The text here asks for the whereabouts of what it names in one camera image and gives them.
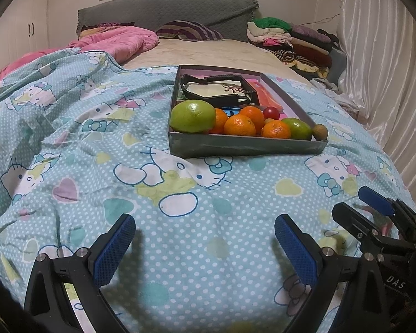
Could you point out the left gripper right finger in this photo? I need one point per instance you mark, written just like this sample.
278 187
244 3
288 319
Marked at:
364 305

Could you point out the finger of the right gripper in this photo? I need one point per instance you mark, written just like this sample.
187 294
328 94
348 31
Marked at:
378 196
353 220

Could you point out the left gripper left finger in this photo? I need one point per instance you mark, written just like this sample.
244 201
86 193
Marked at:
57 283

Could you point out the large green apple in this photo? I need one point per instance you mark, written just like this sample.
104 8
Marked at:
299 129

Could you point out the small tangerine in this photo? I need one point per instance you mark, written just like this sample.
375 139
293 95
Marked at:
220 119
276 129
255 115

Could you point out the red tomato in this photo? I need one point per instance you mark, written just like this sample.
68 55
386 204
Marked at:
271 113

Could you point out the large orange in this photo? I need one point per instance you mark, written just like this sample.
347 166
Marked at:
239 125

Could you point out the small green apple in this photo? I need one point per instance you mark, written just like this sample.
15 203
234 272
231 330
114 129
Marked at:
192 116

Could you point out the white crumpled garment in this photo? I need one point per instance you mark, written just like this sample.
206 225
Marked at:
333 92

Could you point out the hello kitty blue blanket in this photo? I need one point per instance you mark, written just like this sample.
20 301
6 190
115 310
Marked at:
84 140

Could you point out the orange red booklet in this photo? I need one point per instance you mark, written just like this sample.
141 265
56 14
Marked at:
265 97

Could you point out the white satin curtain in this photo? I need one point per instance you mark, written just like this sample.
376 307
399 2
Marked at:
379 39

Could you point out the stack of folded clothes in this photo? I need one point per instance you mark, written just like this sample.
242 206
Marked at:
310 53

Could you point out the pink workbook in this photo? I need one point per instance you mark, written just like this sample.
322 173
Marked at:
234 110

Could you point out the beige bed sheet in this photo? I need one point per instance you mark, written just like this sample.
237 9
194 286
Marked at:
227 53

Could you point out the pink quilt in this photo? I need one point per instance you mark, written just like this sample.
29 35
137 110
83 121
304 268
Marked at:
122 44

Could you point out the grey headboard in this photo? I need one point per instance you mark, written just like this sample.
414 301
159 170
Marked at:
228 17

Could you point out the striped purple pillow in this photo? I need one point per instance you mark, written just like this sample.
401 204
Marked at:
188 31

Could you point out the floral pillow under quilt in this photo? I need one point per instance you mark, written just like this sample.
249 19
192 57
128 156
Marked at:
103 27

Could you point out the white wardrobe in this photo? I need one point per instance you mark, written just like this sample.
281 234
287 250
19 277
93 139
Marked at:
23 29

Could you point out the black plastic frame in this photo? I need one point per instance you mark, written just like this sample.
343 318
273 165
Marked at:
227 90

